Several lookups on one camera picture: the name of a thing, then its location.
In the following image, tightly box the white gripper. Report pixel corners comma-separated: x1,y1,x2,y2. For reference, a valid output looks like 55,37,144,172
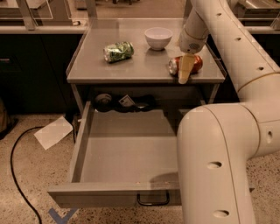
178,26,208,84

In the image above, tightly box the red coke can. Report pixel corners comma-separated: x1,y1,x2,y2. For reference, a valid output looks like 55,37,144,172
168,55,203,76

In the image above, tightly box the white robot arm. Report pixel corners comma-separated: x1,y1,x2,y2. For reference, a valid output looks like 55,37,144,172
177,0,280,224

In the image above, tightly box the green soda can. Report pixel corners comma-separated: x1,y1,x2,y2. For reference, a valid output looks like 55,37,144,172
103,41,134,63

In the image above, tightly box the open grey top drawer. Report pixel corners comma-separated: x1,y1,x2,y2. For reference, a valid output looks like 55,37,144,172
48,106,191,207

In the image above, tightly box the white bowl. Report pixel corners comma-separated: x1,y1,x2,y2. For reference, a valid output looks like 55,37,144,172
144,27,173,51

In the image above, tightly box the grey cabinet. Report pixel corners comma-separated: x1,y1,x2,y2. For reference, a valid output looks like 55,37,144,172
67,18,225,110

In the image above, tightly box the white paper sheet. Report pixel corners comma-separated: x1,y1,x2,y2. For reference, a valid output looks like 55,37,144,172
34,116,74,150

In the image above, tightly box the black cable bundle with tag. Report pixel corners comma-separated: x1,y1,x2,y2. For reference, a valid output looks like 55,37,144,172
94,92,157,114

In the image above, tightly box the black drawer handle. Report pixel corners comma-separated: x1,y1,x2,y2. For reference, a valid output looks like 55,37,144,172
136,191,170,207

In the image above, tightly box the black floor cable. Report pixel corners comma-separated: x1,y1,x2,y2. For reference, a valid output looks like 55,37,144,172
10,125,45,224

